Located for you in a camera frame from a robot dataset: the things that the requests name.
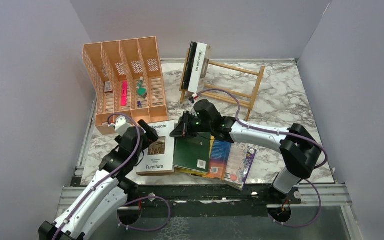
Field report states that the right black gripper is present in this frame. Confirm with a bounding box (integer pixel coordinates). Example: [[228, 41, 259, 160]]
[[170, 111, 213, 139]]

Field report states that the black metal base rail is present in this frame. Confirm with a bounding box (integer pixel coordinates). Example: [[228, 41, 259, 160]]
[[70, 165, 303, 220]]

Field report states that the black Moon and Sixpence book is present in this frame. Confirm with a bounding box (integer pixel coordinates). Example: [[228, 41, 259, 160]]
[[180, 41, 198, 90]]

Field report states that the pink highlighter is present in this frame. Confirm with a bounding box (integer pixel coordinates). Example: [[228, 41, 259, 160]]
[[120, 80, 128, 107]]

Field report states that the small red white box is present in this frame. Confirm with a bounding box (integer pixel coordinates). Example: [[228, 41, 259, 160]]
[[104, 81, 113, 93]]

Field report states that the blue orange book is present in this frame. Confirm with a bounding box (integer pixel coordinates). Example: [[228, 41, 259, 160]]
[[202, 140, 232, 181]]

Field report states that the green glue bottle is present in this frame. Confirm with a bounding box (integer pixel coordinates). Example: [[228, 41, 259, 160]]
[[136, 76, 147, 99]]

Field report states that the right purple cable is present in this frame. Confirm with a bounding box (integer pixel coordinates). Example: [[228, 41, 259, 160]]
[[191, 88, 329, 229]]

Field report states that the orange plastic file organizer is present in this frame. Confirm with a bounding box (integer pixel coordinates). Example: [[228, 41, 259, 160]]
[[82, 36, 169, 135]]

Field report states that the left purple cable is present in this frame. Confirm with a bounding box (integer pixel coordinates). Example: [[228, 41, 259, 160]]
[[50, 113, 172, 240]]

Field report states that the floral purple book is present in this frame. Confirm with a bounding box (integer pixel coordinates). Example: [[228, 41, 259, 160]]
[[223, 143, 257, 191]]

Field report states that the purple cable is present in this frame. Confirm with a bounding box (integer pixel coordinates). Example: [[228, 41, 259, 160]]
[[191, 88, 329, 229], [50, 113, 172, 240]]

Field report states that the dark green book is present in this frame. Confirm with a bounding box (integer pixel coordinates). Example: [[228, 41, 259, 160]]
[[172, 131, 214, 174]]

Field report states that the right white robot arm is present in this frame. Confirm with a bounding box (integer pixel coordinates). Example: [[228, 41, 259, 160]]
[[170, 99, 324, 204]]

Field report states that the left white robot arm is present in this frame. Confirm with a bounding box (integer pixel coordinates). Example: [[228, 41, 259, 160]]
[[38, 116, 159, 240]]

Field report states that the white Afternoon tea book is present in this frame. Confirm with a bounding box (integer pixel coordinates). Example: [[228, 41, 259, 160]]
[[188, 42, 213, 93]]

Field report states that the wooden book rack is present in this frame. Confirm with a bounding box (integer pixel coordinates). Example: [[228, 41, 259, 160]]
[[179, 49, 266, 122]]

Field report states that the white Decorate Furniture book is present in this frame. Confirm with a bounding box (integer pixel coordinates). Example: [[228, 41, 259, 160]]
[[136, 120, 175, 176]]

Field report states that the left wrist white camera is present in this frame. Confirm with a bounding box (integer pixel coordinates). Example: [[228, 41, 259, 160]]
[[108, 116, 132, 136]]

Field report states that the yellow book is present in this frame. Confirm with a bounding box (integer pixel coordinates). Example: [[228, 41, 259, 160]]
[[175, 135, 217, 178]]

